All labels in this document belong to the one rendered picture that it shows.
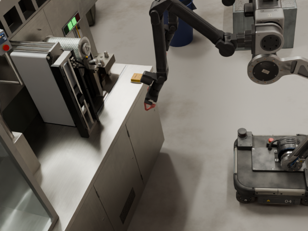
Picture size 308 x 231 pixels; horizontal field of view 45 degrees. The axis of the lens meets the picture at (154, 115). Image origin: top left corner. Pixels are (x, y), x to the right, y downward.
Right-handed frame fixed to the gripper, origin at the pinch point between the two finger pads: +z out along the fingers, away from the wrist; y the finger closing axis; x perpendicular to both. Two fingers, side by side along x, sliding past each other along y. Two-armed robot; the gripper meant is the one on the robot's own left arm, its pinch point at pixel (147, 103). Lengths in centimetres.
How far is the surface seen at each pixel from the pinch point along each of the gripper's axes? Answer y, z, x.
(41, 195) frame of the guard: 70, 12, -37
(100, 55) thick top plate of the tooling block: -54, 23, -38
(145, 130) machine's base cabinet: -30, 55, 13
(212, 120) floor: -91, 77, 76
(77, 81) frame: 3.6, -0.1, -42.1
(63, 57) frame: 6, -15, -52
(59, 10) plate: -67, 9, -75
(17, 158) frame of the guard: 70, -11, -50
